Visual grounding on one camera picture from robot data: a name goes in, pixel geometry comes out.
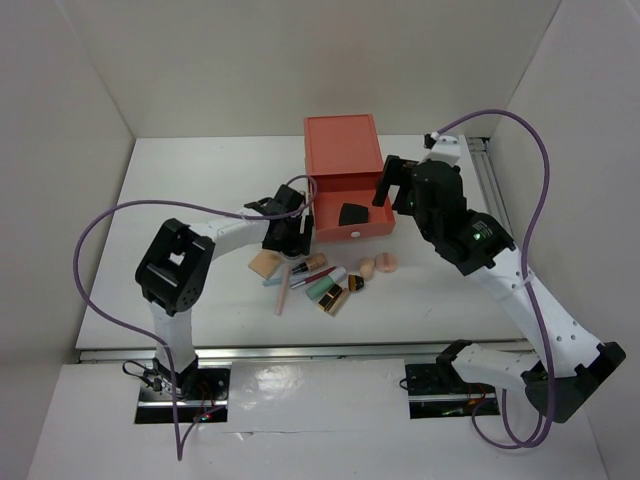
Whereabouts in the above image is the beige foundation bottle black cap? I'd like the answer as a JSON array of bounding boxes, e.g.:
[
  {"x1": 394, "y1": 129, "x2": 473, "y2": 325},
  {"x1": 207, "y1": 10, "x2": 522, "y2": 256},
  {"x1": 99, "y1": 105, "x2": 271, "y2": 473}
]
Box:
[{"x1": 291, "y1": 253, "x2": 327, "y2": 275}]

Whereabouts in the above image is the square black compact case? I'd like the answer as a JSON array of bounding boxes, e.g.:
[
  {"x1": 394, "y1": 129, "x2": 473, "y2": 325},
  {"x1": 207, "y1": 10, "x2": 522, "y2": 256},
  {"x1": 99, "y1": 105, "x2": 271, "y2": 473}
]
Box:
[{"x1": 338, "y1": 203, "x2": 370, "y2": 226}]

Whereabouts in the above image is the mint green makeup tube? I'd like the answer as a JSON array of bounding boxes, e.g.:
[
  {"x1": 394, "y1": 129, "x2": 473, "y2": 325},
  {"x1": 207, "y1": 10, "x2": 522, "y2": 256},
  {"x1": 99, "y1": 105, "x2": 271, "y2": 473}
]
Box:
[{"x1": 306, "y1": 276, "x2": 335, "y2": 301}]

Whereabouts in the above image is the round black powder compact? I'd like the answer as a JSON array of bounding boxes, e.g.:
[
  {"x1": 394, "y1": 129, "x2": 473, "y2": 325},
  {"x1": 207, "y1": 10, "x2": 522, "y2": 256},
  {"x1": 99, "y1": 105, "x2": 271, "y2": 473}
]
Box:
[{"x1": 280, "y1": 252, "x2": 304, "y2": 263}]

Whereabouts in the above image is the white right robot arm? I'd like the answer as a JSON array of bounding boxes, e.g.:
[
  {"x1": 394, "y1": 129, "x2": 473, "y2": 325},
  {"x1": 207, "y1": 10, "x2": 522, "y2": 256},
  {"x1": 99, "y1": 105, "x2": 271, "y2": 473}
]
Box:
[{"x1": 372, "y1": 155, "x2": 626, "y2": 423}]

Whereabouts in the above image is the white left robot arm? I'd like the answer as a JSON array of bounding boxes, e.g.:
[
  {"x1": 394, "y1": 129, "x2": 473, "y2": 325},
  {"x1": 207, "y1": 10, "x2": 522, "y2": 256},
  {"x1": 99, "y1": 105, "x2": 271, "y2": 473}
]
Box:
[{"x1": 135, "y1": 184, "x2": 313, "y2": 399}]

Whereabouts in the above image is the light blue makeup pencil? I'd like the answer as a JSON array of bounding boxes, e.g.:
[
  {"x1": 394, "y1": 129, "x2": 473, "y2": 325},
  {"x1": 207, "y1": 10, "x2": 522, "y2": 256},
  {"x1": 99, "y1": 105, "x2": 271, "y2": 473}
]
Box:
[{"x1": 262, "y1": 273, "x2": 291, "y2": 287}]

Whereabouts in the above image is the pink makeup stick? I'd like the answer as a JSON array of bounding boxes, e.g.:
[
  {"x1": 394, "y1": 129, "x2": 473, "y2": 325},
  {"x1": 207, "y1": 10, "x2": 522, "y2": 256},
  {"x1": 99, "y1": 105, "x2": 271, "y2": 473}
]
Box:
[{"x1": 274, "y1": 264, "x2": 292, "y2": 316}]

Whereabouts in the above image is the beige teardrop makeup sponge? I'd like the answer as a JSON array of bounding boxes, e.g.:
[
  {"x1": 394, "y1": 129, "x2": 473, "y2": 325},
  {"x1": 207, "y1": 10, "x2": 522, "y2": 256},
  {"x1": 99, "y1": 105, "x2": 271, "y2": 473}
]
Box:
[{"x1": 359, "y1": 257, "x2": 375, "y2": 280}]

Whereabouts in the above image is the red lip gloss wand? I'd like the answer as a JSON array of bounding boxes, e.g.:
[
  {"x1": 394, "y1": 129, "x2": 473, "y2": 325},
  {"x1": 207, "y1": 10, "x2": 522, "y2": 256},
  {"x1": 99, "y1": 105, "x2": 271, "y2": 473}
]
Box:
[{"x1": 290, "y1": 267, "x2": 335, "y2": 289}]

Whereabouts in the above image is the coral three-tier drawer organizer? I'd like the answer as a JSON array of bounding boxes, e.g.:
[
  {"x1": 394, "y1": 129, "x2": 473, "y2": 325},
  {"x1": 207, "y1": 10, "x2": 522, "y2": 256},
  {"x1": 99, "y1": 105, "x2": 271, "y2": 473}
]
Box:
[{"x1": 303, "y1": 114, "x2": 383, "y2": 176}]

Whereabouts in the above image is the black gold lipstick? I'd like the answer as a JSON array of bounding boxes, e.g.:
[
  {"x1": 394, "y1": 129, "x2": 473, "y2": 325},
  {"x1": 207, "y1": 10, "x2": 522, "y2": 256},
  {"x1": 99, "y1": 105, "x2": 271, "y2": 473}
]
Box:
[{"x1": 317, "y1": 284, "x2": 343, "y2": 312}]

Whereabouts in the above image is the pink gold lipstick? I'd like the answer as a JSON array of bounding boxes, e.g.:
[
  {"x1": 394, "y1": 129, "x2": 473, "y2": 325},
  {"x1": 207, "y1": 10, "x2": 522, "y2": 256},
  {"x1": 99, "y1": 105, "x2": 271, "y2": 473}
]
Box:
[{"x1": 326, "y1": 288, "x2": 350, "y2": 317}]

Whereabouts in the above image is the small black kabuki brush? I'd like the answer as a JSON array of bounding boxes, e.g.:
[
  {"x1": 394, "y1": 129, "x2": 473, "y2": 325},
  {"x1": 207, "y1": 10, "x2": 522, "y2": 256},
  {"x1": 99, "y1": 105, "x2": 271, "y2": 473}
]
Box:
[{"x1": 347, "y1": 274, "x2": 365, "y2": 292}]

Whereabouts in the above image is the round beige powder puff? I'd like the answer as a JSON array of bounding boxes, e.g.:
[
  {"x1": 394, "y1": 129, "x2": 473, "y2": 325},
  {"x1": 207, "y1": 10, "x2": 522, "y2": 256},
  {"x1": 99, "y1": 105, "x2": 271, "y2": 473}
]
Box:
[{"x1": 374, "y1": 252, "x2": 398, "y2": 273}]

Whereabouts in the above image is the aluminium front rail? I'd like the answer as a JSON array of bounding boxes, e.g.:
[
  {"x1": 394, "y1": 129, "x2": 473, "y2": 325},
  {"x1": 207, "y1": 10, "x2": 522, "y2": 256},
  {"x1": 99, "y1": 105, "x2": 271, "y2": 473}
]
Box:
[{"x1": 79, "y1": 342, "x2": 450, "y2": 364}]

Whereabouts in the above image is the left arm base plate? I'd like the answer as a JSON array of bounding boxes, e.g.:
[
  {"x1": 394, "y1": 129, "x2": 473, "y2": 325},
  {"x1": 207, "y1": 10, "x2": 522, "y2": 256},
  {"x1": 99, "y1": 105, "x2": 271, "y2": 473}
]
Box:
[{"x1": 131, "y1": 365, "x2": 231, "y2": 425}]

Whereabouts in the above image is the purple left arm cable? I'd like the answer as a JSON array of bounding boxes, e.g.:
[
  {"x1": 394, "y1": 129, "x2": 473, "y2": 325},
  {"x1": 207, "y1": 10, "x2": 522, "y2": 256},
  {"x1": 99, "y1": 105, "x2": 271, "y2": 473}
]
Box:
[{"x1": 72, "y1": 174, "x2": 318, "y2": 461}]

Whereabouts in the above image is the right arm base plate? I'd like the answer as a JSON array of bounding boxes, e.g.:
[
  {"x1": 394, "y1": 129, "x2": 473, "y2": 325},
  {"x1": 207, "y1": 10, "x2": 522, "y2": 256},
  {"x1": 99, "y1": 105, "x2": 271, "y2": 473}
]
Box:
[{"x1": 398, "y1": 363, "x2": 500, "y2": 419}]

